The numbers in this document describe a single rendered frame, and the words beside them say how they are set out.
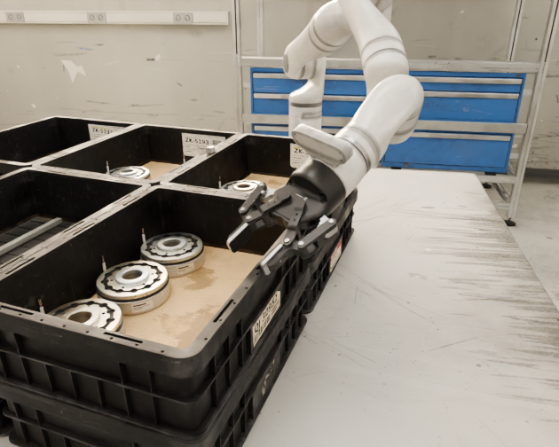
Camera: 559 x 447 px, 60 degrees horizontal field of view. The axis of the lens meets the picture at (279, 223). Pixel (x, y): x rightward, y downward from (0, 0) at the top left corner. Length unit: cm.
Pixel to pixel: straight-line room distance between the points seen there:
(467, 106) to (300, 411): 245
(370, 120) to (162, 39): 342
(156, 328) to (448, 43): 333
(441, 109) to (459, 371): 225
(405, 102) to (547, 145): 339
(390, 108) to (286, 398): 44
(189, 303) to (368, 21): 53
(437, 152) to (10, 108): 354
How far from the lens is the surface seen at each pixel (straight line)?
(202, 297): 74
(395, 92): 72
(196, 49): 395
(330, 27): 111
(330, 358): 82
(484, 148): 306
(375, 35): 83
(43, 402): 65
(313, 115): 135
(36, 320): 57
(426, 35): 376
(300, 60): 126
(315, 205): 62
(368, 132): 68
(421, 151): 300
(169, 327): 68
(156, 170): 131
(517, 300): 106
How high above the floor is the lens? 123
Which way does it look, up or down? 25 degrees down
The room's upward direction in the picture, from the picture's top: straight up
